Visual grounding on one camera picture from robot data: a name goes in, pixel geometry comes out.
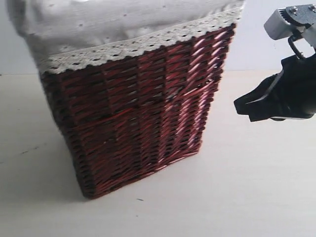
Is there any dark red wicker basket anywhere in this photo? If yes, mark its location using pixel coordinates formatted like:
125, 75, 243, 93
40, 24, 236, 199

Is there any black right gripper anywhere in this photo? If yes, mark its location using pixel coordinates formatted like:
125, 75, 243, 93
234, 55, 316, 122

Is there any floral patterned beige cloth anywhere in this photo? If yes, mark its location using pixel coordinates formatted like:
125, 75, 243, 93
6, 0, 245, 74

